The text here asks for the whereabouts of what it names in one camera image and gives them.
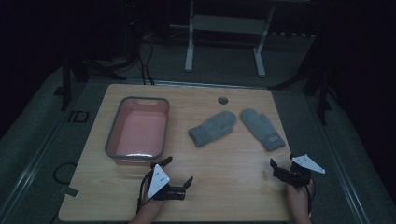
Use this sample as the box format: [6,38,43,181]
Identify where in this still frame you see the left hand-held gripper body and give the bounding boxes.
[147,163,187,201]

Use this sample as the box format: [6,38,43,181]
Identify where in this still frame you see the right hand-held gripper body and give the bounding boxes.
[273,154,327,189]

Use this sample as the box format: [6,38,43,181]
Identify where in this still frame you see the grey mitten with label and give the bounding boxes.
[239,107,287,153]

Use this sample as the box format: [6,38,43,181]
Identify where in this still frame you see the pink basin with grey rim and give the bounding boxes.
[105,96,171,166]

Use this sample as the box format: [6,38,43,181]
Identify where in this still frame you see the plain grey mitten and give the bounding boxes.
[187,110,238,148]

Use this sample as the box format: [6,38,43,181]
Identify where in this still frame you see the person's left hand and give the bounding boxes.
[137,186,166,217]

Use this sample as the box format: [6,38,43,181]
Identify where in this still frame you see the person's right hand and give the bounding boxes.
[285,179,314,217]

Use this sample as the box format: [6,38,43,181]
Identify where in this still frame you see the black tripod stand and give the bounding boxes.
[53,52,127,112]
[269,66,334,126]

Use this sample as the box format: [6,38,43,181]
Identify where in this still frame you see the grey tape strip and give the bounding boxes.
[57,186,80,199]

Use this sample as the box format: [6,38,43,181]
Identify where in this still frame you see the white metal stand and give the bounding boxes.
[184,0,278,78]

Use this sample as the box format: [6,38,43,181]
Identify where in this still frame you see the left hand-held gripper cable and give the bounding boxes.
[135,170,154,215]

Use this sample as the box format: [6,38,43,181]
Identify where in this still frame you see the hand-held gripper cable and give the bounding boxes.
[135,170,154,215]
[305,178,316,217]

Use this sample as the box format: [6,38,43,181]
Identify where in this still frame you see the right hand-held gripper cable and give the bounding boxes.
[305,178,316,217]

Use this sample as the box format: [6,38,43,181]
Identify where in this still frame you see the black cable loop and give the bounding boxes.
[52,161,78,186]

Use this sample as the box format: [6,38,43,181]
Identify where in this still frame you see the black floor cables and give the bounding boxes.
[92,38,156,86]

